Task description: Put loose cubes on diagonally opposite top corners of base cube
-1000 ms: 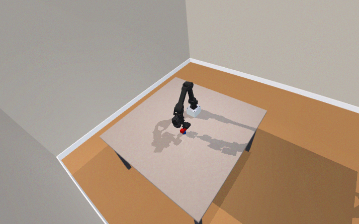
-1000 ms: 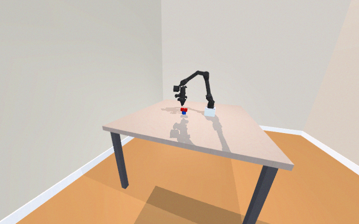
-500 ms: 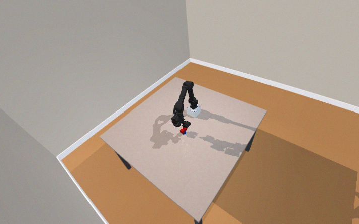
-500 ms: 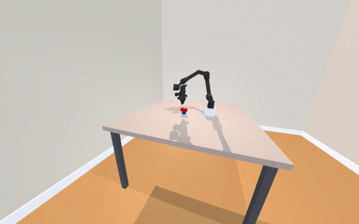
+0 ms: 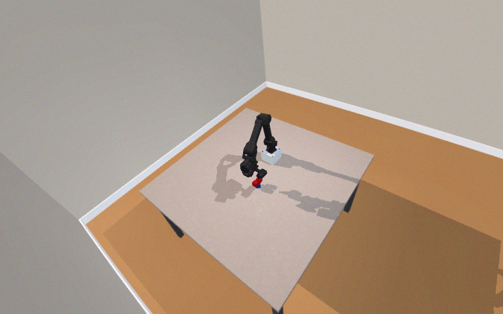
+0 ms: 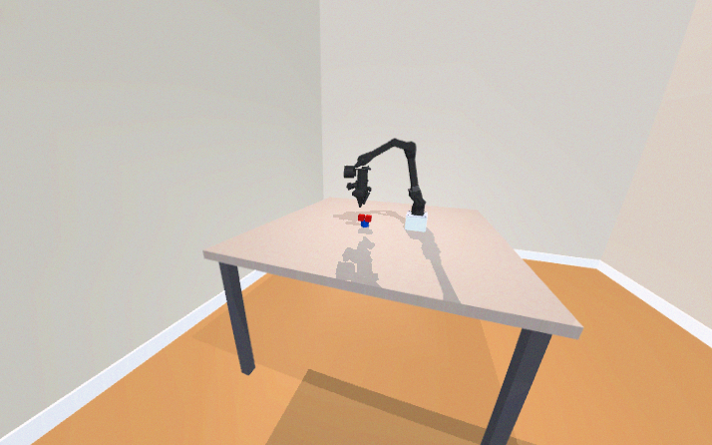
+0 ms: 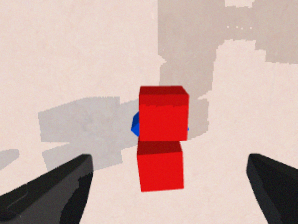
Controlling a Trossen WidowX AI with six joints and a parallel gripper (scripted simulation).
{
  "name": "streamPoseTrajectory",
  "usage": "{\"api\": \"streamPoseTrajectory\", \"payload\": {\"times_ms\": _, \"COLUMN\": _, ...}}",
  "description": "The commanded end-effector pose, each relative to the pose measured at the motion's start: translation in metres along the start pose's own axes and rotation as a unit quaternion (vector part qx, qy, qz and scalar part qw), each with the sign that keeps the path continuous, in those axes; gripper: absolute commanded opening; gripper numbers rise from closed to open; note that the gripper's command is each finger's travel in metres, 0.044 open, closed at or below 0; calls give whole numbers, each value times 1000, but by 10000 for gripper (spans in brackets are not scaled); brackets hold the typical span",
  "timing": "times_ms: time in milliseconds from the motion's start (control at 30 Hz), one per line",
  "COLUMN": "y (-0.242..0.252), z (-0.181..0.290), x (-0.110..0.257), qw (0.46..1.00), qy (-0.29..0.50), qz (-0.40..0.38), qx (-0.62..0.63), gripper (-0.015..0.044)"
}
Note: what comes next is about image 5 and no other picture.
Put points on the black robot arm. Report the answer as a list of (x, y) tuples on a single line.
[(250, 148)]

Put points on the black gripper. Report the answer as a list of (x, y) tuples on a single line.
[(260, 173)]

